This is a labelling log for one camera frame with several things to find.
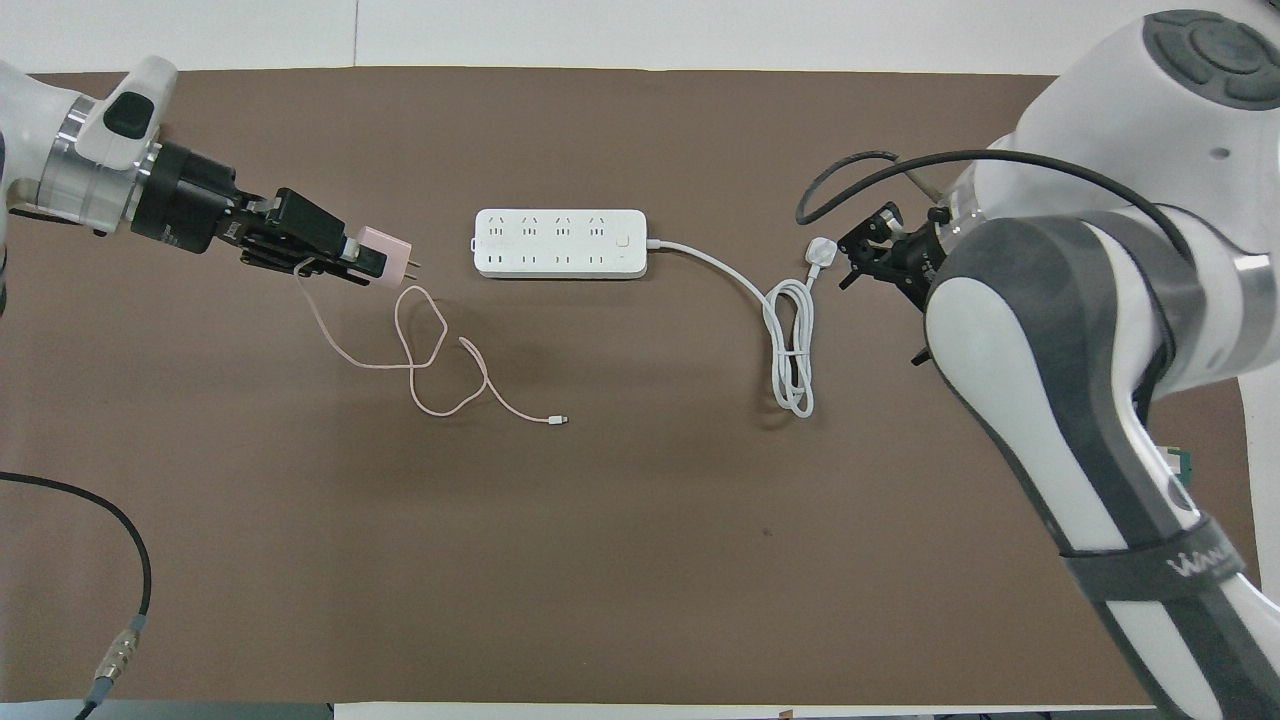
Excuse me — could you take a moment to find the white power cord with plug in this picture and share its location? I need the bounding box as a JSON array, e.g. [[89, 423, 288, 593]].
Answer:
[[645, 236, 839, 419]]

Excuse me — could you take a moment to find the pink charger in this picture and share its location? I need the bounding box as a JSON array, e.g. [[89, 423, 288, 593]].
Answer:
[[345, 226, 420, 291]]

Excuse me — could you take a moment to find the white power strip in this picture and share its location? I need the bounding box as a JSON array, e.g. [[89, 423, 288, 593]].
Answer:
[[473, 208, 649, 281]]

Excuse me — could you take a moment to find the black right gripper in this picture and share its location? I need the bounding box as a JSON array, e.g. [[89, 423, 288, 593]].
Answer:
[[838, 203, 951, 311]]

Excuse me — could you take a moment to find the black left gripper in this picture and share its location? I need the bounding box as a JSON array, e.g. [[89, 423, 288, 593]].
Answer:
[[130, 140, 386, 288]]

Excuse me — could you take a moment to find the pink charging cable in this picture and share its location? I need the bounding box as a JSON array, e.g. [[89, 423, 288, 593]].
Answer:
[[295, 258, 570, 429]]

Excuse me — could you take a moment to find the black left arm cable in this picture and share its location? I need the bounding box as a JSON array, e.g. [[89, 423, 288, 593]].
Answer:
[[0, 472, 154, 720]]

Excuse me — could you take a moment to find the brown table mat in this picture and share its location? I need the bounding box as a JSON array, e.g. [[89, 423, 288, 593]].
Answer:
[[0, 66, 1263, 706]]

